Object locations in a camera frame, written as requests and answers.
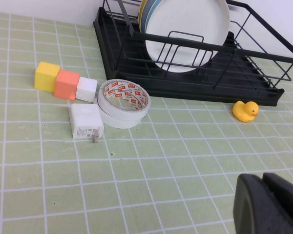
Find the light blue round plate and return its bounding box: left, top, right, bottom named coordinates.
left=144, top=0, right=165, bottom=32

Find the white tape roll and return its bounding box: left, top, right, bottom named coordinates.
left=97, top=79, right=152, bottom=121
left=94, top=97, right=149, bottom=129

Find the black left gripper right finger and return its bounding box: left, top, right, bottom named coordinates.
left=262, top=172, right=293, bottom=219

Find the black wire dish rack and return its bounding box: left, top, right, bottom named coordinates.
left=93, top=6, right=285, bottom=107
left=97, top=0, right=293, bottom=90

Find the green checked tablecloth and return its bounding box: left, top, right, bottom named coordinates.
left=0, top=11, right=293, bottom=234

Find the yellow rubber duck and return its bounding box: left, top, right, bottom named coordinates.
left=232, top=100, right=259, bottom=123

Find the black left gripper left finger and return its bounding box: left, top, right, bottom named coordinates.
left=232, top=173, right=293, bottom=234

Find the white USB wall charger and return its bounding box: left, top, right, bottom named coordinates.
left=68, top=103, right=105, bottom=144

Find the yellow cube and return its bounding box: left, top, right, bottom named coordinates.
left=34, top=61, right=61, bottom=93

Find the white cube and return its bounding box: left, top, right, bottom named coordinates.
left=75, top=77, right=98, bottom=103

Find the white round plate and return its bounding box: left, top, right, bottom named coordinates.
left=144, top=0, right=230, bottom=74

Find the orange cube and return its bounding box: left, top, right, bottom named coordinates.
left=53, top=69, right=81, bottom=100

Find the grey round plate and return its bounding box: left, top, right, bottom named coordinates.
left=140, top=0, right=157, bottom=35

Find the yellow round plate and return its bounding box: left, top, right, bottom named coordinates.
left=138, top=0, right=147, bottom=32

